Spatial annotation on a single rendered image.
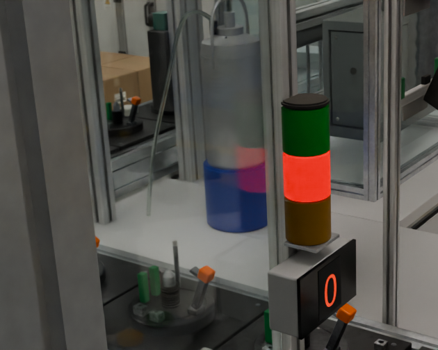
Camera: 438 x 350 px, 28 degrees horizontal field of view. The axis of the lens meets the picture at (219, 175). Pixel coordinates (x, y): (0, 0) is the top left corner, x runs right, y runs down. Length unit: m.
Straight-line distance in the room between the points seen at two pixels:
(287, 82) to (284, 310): 0.24
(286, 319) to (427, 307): 0.76
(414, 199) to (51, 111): 2.02
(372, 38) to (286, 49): 1.16
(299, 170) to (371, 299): 0.82
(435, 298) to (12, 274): 1.55
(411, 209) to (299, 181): 1.23
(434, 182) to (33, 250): 2.13
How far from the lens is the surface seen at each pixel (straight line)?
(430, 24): 2.31
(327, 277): 0.96
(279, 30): 0.89
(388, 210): 1.36
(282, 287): 0.93
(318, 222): 0.93
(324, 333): 1.32
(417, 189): 2.25
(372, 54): 2.06
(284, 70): 0.90
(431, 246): 1.93
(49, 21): 0.18
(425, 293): 1.73
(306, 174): 0.91
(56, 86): 0.18
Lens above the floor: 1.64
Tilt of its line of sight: 19 degrees down
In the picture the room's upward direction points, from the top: 3 degrees counter-clockwise
